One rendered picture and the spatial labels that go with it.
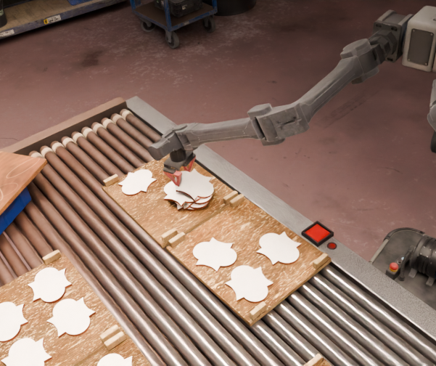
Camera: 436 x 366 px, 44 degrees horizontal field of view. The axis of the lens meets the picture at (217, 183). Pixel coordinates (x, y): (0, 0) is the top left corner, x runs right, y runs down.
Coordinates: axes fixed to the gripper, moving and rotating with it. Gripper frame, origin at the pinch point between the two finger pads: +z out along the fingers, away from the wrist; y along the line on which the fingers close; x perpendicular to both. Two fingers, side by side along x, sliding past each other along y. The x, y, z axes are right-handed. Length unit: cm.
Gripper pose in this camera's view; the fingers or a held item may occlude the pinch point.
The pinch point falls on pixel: (182, 177)
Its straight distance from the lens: 194.5
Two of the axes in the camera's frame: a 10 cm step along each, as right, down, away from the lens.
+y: -4.7, 6.1, -6.3
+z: 1.1, 7.5, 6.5
